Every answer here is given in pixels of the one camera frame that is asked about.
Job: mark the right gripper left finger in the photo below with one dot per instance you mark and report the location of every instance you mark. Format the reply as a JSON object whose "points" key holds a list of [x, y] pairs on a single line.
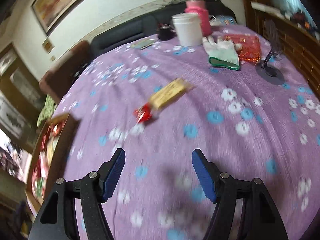
{"points": [[110, 172]]}

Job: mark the flat booklet on table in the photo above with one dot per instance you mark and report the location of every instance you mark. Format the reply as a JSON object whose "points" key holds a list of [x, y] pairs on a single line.
{"points": [[143, 43]]}

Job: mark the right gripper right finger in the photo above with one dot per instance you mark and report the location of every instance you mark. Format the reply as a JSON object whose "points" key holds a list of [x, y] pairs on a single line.
{"points": [[207, 174]]}

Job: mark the red small packet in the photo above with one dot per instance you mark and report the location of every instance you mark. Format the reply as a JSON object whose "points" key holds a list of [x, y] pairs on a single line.
{"points": [[145, 113]]}

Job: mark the white green work glove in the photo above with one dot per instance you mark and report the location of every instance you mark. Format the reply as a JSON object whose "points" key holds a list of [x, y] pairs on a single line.
{"points": [[221, 53]]}

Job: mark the yellow wafer bar packet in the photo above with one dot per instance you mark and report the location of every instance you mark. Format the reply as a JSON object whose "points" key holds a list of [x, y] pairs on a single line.
{"points": [[170, 93]]}

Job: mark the small black object on table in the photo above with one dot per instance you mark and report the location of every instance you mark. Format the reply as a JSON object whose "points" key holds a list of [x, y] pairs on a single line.
{"points": [[165, 32]]}

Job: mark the pink thermos bottle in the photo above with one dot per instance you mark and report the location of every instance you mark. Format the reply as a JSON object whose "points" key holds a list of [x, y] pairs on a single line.
{"points": [[199, 7]]}

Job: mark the black leather sofa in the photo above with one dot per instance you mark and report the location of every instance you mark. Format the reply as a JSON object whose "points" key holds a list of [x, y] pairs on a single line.
{"points": [[134, 29]]}

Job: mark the purple floral tablecloth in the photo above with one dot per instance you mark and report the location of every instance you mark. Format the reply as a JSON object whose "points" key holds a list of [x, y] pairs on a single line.
{"points": [[246, 125]]}

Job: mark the red mesh gift bag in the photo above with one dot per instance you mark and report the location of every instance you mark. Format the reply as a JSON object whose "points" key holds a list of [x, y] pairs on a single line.
{"points": [[248, 47]]}

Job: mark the brown armchair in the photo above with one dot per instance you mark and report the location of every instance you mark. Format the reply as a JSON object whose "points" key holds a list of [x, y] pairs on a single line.
{"points": [[59, 78]]}

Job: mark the white plastic jar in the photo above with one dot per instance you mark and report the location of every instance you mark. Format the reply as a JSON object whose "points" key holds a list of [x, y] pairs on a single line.
{"points": [[188, 29]]}

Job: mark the green floral blanket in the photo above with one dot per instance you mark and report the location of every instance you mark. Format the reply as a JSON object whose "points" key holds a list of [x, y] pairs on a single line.
{"points": [[47, 111]]}

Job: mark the shallow cardboard box tray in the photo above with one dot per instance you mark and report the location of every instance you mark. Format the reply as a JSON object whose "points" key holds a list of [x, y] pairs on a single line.
{"points": [[49, 158]]}

